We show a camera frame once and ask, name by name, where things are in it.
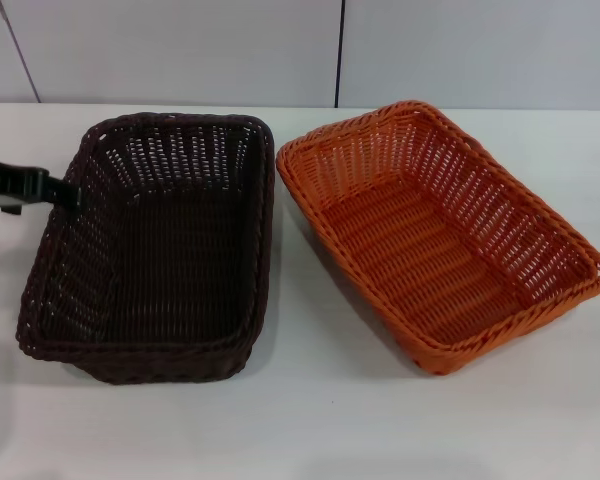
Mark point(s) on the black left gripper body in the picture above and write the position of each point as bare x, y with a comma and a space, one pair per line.
2, 197

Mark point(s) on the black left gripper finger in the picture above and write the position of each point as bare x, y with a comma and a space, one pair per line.
47, 179

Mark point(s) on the dark brown woven basket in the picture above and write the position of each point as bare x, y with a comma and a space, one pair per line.
170, 260

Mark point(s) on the orange woven basket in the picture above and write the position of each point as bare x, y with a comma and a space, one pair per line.
430, 260

